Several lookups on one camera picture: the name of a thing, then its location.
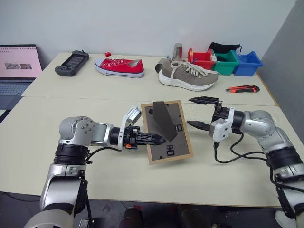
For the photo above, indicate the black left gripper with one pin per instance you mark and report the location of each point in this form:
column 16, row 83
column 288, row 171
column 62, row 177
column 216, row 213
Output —
column 130, row 140

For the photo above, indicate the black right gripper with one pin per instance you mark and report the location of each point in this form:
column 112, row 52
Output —
column 219, row 112

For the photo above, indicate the wooden picture frame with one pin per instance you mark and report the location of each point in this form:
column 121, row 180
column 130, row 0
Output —
column 177, row 147

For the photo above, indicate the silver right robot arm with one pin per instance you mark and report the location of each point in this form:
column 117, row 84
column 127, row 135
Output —
column 268, row 133

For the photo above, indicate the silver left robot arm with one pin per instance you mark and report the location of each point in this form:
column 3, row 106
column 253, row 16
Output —
column 71, row 171

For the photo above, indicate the taupe sneaker with white sole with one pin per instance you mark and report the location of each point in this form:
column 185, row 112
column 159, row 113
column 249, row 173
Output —
column 187, row 77

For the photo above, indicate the orange black utility knife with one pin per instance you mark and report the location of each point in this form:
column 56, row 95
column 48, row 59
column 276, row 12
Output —
column 242, row 89

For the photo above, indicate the red plastic bin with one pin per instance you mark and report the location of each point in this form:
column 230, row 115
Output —
column 202, row 60

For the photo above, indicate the green plastic bin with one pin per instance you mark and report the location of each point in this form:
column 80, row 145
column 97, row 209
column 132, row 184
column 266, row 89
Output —
column 225, row 64

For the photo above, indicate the silver tape roll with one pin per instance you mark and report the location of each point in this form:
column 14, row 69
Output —
column 158, row 66

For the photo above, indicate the silver metal cylinder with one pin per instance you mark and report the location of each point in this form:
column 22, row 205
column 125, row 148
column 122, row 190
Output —
column 177, row 52

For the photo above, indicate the blue plastic bin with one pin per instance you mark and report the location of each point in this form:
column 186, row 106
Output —
column 248, row 64

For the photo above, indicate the red canvas sneaker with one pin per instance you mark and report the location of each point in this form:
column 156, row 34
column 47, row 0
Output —
column 118, row 69

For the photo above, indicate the dark rounded shape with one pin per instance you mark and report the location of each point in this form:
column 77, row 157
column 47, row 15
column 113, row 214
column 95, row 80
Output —
column 131, row 218

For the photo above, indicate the black handheld game console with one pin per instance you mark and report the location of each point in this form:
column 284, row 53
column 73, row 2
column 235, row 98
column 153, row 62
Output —
column 71, row 63

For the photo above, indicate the white rounded shape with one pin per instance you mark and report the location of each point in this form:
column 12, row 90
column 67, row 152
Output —
column 285, row 219

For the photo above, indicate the open laptop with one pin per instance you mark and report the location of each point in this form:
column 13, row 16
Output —
column 16, row 64

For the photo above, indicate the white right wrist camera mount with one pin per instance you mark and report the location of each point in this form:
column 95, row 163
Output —
column 221, row 130

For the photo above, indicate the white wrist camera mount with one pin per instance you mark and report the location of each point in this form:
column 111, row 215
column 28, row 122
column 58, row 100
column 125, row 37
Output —
column 221, row 130
column 132, row 114

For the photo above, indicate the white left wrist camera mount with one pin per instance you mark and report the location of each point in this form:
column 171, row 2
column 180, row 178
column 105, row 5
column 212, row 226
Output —
column 132, row 114

